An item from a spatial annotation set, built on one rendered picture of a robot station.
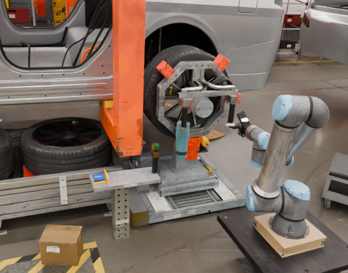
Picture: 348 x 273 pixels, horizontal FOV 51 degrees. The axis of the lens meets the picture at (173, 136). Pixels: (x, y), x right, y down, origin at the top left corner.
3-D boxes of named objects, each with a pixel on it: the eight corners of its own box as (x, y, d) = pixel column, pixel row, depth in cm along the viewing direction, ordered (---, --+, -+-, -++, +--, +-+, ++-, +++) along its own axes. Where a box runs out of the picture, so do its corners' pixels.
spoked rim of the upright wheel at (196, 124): (220, 80, 291) (176, 41, 264) (235, 89, 271) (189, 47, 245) (181, 129, 297) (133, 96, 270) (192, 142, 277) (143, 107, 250)
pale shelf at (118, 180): (152, 170, 250) (152, 166, 249) (161, 182, 236) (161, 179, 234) (89, 179, 235) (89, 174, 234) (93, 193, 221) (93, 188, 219)
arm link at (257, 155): (271, 170, 214) (274, 150, 209) (251, 169, 213) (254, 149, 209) (267, 163, 223) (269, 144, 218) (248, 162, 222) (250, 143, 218)
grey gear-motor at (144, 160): (145, 167, 321) (146, 130, 307) (161, 193, 286) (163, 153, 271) (125, 170, 315) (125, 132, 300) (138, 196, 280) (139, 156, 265)
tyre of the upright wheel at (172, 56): (232, 77, 294) (175, 25, 259) (248, 86, 274) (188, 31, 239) (182, 141, 302) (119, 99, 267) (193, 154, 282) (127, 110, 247)
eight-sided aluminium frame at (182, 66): (222, 130, 280) (230, 59, 257) (225, 134, 274) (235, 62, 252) (154, 137, 261) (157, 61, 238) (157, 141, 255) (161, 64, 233)
